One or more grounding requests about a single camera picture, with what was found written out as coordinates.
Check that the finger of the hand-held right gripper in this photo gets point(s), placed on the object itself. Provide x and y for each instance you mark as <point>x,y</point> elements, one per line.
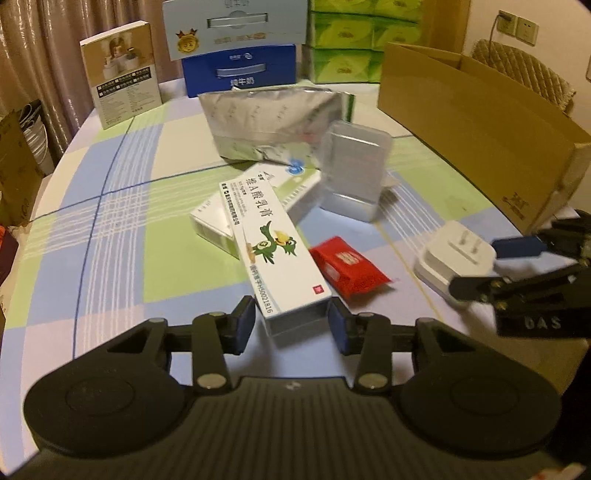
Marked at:
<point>517,247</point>
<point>480,287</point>

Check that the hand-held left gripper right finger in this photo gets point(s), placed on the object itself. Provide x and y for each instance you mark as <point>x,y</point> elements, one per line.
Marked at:
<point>337,325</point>

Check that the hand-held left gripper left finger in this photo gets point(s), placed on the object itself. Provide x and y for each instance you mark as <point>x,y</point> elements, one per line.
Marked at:
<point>244,321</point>

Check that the white power adapter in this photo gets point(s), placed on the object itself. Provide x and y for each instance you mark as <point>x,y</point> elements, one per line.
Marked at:
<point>443,258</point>

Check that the red snack packet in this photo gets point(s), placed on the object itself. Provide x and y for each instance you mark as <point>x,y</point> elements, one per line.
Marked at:
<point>346,265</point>

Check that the white ointment box green dragon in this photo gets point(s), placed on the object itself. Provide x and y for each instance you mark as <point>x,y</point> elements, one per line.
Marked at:
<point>258,230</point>

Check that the white green medicine box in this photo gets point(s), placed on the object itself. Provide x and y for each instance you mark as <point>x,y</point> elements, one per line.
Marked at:
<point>210,224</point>

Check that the brown cardboard box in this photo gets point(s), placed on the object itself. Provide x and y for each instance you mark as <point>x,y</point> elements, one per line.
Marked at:
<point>14,175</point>
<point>461,115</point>

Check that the checked cloth covered desktop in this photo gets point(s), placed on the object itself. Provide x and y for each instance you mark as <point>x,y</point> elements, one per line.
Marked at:
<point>115,207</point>

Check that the clear plastic case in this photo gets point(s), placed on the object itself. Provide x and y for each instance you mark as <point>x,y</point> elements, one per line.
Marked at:
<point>353,161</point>

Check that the silver foil bag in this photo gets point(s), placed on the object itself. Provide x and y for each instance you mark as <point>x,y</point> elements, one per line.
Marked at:
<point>263,120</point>

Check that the dark red bag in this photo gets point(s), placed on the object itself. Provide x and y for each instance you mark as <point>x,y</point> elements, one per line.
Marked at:
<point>7,251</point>

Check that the dark blue milk carton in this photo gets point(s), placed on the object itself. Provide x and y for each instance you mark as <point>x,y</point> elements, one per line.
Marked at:
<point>240,69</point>

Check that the white product box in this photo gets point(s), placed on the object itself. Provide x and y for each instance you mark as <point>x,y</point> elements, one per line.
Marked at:
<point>120,78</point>

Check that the stack of green tissue packs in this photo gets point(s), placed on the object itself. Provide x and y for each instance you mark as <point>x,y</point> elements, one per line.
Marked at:
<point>341,32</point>

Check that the brown shiny curtain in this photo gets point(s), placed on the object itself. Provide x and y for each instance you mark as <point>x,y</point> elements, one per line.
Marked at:
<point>46,46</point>

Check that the beige wall socket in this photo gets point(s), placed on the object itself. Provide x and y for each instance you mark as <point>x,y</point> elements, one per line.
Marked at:
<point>524,28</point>

